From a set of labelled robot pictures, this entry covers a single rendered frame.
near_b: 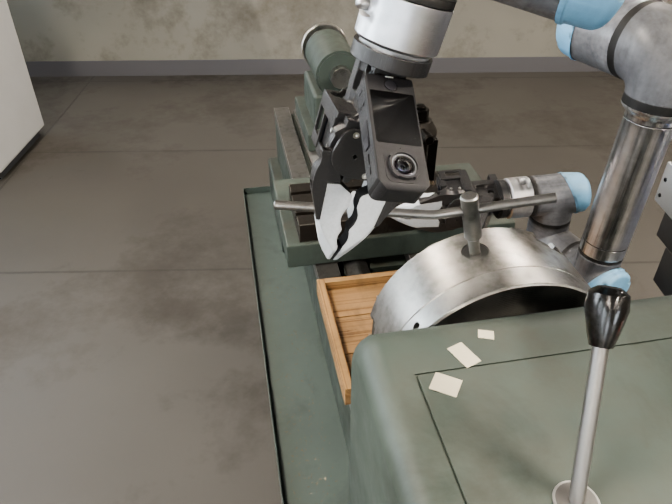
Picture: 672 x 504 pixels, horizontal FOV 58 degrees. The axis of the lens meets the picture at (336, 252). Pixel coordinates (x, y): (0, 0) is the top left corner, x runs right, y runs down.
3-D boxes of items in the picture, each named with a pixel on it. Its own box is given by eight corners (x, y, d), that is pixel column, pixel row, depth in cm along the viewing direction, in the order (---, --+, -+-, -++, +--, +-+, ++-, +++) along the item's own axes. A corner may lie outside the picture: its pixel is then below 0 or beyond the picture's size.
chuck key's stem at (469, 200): (484, 262, 80) (477, 189, 73) (486, 272, 78) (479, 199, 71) (467, 264, 80) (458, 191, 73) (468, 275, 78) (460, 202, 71)
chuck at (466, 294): (609, 416, 90) (628, 253, 71) (406, 475, 89) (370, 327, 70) (597, 398, 93) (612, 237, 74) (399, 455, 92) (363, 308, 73)
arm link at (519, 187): (528, 225, 112) (538, 191, 106) (504, 227, 111) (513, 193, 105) (515, 198, 117) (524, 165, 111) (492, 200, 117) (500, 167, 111)
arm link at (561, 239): (549, 287, 115) (560, 240, 108) (512, 255, 123) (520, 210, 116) (581, 275, 117) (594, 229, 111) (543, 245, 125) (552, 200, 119)
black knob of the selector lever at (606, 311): (632, 353, 46) (651, 305, 43) (592, 359, 45) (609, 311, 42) (604, 318, 49) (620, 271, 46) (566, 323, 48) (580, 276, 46)
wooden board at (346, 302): (541, 376, 109) (545, 360, 107) (344, 405, 104) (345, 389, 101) (479, 274, 133) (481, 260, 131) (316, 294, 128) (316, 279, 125)
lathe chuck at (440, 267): (597, 398, 93) (612, 237, 74) (399, 455, 92) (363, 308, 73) (568, 356, 100) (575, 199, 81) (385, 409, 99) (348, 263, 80)
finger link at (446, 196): (416, 210, 110) (463, 206, 110) (418, 217, 108) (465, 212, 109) (418, 190, 106) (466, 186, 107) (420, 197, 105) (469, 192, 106)
